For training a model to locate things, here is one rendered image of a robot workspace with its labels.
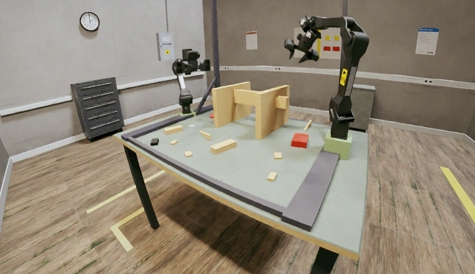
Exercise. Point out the red wedge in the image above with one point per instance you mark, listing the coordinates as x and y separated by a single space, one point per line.
299 140

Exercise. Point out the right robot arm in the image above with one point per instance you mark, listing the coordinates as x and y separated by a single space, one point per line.
185 96

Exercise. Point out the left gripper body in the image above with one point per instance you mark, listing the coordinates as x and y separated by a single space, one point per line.
303 46

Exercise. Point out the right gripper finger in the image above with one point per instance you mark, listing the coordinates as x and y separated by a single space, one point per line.
202 65
186 67

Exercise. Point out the tan wooden rail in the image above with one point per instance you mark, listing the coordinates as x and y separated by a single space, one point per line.
247 97

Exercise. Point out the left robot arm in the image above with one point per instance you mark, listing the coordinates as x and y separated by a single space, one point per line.
354 46

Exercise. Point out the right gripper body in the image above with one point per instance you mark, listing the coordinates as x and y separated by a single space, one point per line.
178 67

